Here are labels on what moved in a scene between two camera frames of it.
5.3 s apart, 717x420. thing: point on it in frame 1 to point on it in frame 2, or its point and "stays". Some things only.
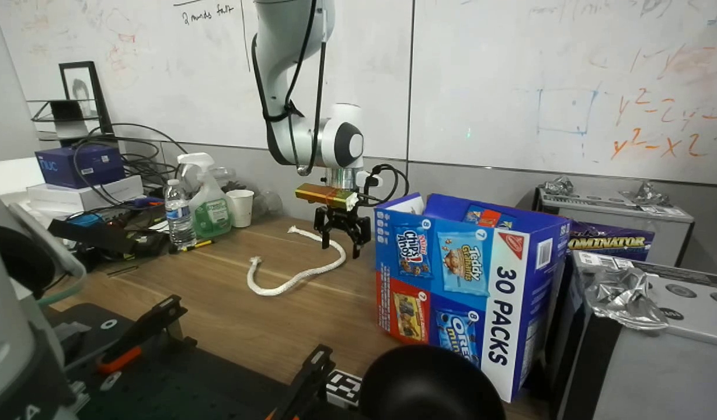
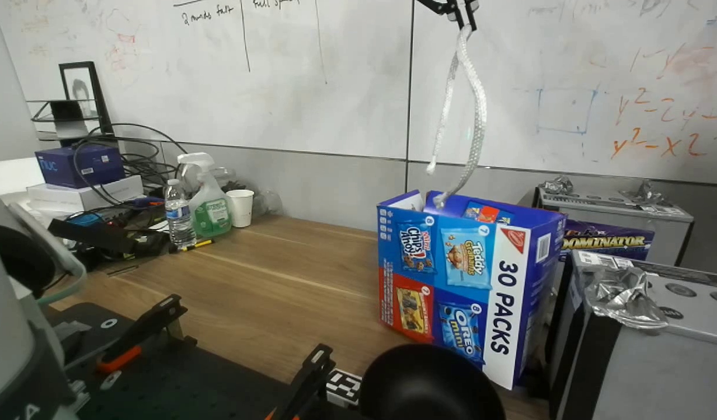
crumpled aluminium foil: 619,290 stays
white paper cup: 241,206 stays
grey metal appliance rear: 643,208 stays
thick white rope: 298,278 to 464,42
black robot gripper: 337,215 to 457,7
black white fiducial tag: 345,388 stays
